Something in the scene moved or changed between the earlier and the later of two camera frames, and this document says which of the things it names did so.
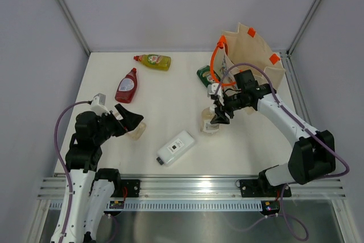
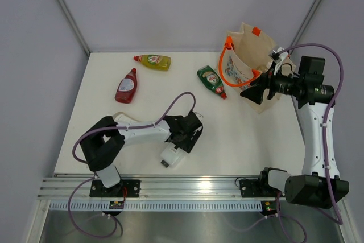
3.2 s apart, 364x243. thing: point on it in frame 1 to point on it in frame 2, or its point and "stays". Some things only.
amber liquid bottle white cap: [207, 114] to [265, 67]
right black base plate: [261, 188] stays
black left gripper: [131, 120] to [187, 144]
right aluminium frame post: [311, 12] stays
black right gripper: [221, 107] to [255, 93]
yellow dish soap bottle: [160, 62] stays
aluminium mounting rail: [199, 188] stays
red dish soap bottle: [127, 88] stays
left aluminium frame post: [66, 11] stays
